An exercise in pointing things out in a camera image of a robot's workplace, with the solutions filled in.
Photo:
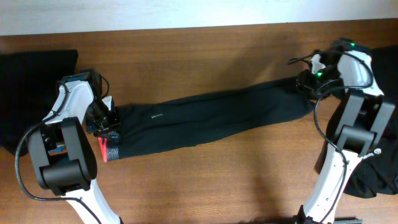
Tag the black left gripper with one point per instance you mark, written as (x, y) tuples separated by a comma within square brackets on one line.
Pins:
[(114, 124)]

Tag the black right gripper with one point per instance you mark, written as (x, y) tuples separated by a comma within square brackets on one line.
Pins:
[(304, 81)]

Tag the black leggings red waistband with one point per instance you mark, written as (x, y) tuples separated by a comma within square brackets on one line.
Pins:
[(187, 122)]

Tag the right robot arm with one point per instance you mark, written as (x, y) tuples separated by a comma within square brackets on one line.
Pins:
[(355, 127)]

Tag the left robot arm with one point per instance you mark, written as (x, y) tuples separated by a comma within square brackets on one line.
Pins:
[(61, 154)]

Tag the folded black clothes stack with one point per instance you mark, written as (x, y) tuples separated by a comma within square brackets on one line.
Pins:
[(28, 89)]

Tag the black clothes pile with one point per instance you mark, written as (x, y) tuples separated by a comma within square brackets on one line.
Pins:
[(377, 173)]

